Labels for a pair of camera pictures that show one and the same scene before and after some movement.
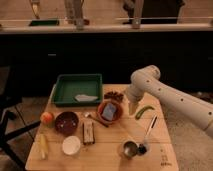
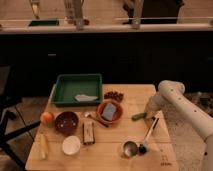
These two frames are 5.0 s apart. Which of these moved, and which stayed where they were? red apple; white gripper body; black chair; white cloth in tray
Moved: white gripper body
Stayed: red apple; white cloth in tray; black chair
